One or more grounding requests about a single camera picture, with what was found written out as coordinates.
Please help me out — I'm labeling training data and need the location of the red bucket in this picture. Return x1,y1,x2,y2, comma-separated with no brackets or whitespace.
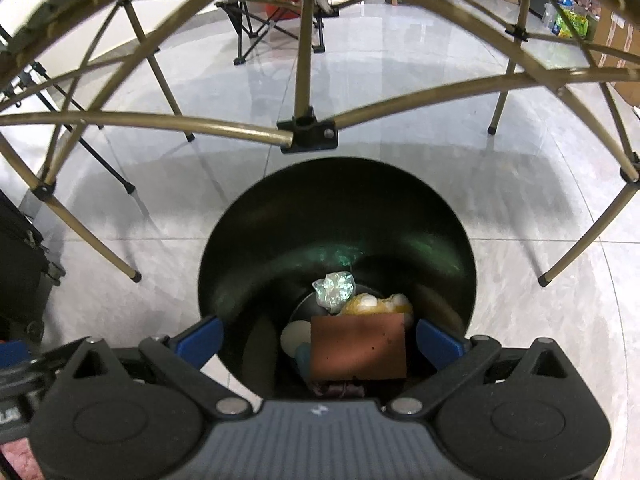
262,2,297,24

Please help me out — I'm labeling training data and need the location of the brown scouring sponge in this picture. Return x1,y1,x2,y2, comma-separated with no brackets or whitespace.
310,313,407,381

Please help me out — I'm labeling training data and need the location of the black tripod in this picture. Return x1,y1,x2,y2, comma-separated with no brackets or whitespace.
0,25,136,196

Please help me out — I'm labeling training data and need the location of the small white cup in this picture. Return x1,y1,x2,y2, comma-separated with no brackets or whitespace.
281,321,312,356

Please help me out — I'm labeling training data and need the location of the large cardboard box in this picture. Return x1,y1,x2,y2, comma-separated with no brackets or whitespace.
592,10,640,107

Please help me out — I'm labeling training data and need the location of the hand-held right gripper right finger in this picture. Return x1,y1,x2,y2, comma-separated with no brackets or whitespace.
385,319,584,419

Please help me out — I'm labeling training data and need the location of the person's pink fuzzy clothing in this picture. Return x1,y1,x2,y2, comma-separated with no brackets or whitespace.
0,437,44,480

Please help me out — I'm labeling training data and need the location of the clear plastic bag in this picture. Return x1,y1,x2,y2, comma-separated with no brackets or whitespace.
312,271,356,311

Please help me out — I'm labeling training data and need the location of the black trash bin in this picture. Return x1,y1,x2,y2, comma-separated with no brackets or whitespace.
197,157,477,401

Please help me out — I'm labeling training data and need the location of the green bag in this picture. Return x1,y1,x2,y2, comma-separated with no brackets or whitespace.
552,7,591,39

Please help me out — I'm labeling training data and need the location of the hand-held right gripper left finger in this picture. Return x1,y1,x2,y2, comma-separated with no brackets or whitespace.
47,315,253,419

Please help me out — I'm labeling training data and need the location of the black suitcase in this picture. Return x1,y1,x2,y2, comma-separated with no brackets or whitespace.
0,190,67,346

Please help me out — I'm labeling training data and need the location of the khaki folding table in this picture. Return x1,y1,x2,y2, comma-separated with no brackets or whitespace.
0,0,640,288

